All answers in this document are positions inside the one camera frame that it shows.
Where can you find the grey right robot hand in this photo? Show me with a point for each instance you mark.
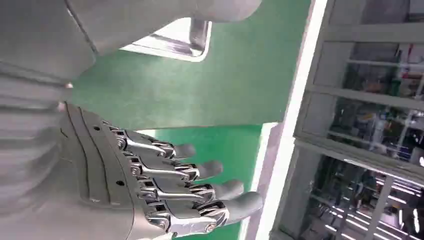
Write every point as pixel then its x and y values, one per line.
pixel 109 185

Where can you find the ribbed grey right arm sleeve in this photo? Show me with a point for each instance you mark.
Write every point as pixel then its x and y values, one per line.
pixel 26 132

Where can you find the green table mat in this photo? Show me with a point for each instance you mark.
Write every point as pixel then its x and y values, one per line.
pixel 205 92

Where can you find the shiny metal tray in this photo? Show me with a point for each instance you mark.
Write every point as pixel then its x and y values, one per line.
pixel 172 46

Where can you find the grey framed glass partition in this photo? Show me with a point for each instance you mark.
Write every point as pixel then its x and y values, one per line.
pixel 364 33

